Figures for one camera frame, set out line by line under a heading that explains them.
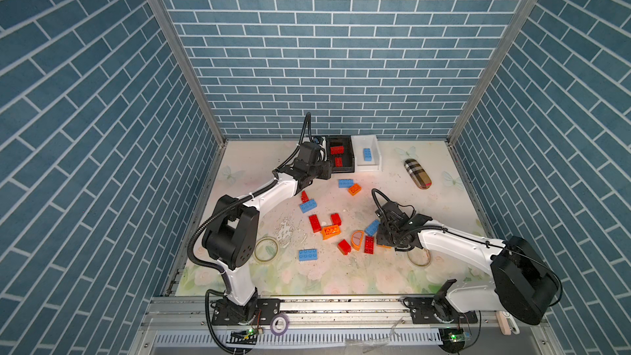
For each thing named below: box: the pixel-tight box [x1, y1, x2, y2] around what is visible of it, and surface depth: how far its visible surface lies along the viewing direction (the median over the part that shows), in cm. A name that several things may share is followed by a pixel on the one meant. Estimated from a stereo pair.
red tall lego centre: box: [308, 213, 323, 234], surface depth 93 cm
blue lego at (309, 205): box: [299, 198, 318, 214], surface depth 98 cm
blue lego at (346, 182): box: [338, 178, 355, 189], surface depth 107 cm
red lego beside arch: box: [363, 235, 375, 255], surface depth 88 cm
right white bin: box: [350, 134, 382, 172], surface depth 117 cm
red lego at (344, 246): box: [337, 239, 352, 256], surface depth 88 cm
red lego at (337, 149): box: [329, 145, 345, 155], surface depth 118 cm
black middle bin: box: [325, 134, 355, 174], surface depth 117 cm
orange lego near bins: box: [347, 183, 363, 196], surface depth 104 cm
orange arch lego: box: [350, 230, 365, 251], surface depth 88 cm
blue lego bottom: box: [299, 248, 318, 262], surface depth 86 cm
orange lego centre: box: [321, 225, 341, 240], surface depth 91 cm
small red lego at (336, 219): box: [331, 212, 342, 226], surface depth 93 cm
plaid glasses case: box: [403, 158, 433, 190], surface depth 107 cm
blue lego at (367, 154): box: [363, 147, 373, 162], surface depth 117 cm
